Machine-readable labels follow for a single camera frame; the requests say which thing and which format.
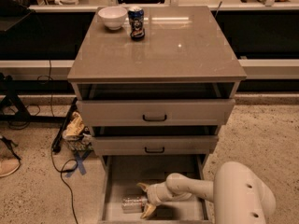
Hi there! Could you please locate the blue soda can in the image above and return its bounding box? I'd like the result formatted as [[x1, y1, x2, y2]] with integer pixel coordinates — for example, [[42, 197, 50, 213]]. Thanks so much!
[[128, 7, 145, 40]]

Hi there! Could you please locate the grey middle drawer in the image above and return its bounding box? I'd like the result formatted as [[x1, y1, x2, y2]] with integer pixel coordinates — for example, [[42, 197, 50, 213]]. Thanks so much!
[[92, 135, 219, 155]]

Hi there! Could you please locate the grey drawer cabinet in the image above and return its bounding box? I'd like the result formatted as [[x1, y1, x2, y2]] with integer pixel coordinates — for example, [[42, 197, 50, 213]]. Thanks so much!
[[66, 5, 248, 224]]

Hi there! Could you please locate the grey top drawer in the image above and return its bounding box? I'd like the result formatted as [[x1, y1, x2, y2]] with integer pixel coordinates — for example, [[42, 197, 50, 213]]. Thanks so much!
[[77, 99, 235, 127]]

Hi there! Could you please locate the black middle drawer handle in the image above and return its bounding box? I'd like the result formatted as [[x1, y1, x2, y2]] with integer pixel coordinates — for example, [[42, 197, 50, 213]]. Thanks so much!
[[144, 147, 164, 154]]

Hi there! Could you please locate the black drawer handle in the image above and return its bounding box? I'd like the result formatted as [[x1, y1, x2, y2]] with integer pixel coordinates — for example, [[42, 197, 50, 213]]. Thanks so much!
[[142, 115, 167, 122], [144, 147, 164, 154]]

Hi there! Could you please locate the grey drawer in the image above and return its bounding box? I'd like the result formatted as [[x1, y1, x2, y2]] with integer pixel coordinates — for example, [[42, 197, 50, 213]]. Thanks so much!
[[92, 135, 219, 155], [77, 99, 235, 127], [97, 155, 212, 224]]

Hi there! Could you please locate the tan shoe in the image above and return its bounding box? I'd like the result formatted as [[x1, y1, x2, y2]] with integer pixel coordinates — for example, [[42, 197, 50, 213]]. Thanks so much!
[[0, 158, 21, 177]]

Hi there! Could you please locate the clear plastic water bottle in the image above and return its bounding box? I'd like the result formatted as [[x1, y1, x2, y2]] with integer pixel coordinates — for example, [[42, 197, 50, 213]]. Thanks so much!
[[121, 195, 148, 213]]

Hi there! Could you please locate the black power cable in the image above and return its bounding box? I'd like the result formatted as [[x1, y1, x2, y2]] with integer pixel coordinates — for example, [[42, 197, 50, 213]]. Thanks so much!
[[50, 59, 79, 224]]

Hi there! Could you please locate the white ceramic bowl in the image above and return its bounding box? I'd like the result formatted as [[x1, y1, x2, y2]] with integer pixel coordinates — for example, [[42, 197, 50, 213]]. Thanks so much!
[[98, 7, 127, 30]]

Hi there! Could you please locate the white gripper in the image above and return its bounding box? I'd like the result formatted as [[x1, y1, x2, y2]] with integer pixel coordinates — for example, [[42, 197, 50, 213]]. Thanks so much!
[[137, 182, 174, 219]]

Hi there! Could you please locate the grey bottom drawer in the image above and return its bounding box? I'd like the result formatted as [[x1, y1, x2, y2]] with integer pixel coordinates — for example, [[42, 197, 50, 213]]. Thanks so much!
[[97, 155, 212, 224]]

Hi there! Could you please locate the black top drawer handle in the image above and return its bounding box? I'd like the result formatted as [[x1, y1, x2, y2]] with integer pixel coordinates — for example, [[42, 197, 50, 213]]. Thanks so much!
[[142, 115, 167, 122]]

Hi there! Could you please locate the black table leg frame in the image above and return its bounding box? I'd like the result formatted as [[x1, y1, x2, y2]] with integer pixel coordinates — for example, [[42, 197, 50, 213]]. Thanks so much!
[[0, 73, 65, 123]]

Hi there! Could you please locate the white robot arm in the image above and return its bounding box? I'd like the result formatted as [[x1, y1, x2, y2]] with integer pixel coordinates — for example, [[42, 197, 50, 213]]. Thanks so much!
[[138, 161, 277, 224]]

